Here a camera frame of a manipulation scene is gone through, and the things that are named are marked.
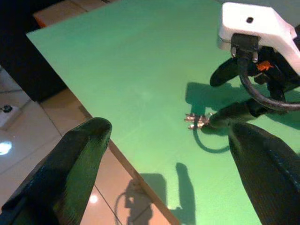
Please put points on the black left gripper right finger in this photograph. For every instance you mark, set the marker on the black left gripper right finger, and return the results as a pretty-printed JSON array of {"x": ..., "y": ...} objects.
[{"x": 269, "y": 178}]

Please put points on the dark cabinet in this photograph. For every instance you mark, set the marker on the dark cabinet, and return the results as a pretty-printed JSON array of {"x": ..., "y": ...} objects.
[{"x": 21, "y": 51}]

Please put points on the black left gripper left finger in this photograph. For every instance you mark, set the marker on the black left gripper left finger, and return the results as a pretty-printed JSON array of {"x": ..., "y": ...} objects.
[{"x": 70, "y": 164}]

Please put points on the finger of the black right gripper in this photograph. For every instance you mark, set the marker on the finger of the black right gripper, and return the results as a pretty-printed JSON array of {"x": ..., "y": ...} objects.
[
  {"x": 225, "y": 72},
  {"x": 232, "y": 116}
]

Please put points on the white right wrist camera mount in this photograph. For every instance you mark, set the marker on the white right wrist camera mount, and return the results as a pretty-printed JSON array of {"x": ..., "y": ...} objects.
[{"x": 257, "y": 22}]

